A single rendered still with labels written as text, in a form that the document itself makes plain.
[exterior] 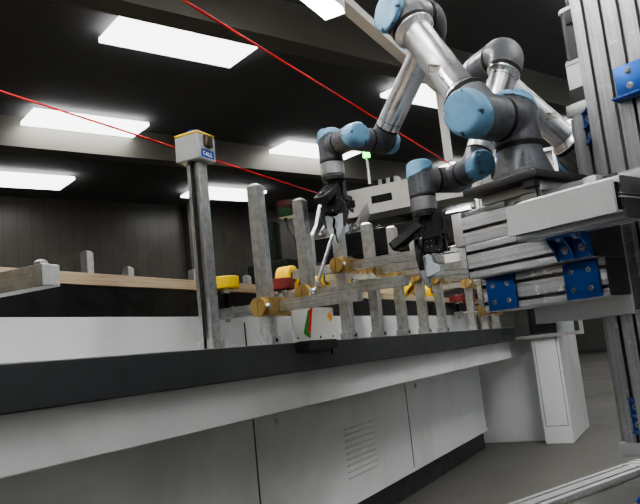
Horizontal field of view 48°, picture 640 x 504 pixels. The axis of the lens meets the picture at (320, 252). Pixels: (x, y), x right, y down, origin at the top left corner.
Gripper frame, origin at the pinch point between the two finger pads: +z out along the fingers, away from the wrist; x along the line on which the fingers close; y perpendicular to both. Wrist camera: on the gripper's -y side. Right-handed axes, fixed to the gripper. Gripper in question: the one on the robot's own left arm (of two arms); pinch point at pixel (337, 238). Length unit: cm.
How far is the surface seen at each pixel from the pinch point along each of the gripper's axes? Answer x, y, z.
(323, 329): 5.3, -5.0, 27.2
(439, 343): 4, 98, 35
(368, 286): -10.7, -4.8, 16.4
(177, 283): 27, -44, 12
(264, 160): 355, 564, -215
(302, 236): 7.1, -9.0, -1.1
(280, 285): 17.6, -6.9, 12.3
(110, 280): 27, -69, 12
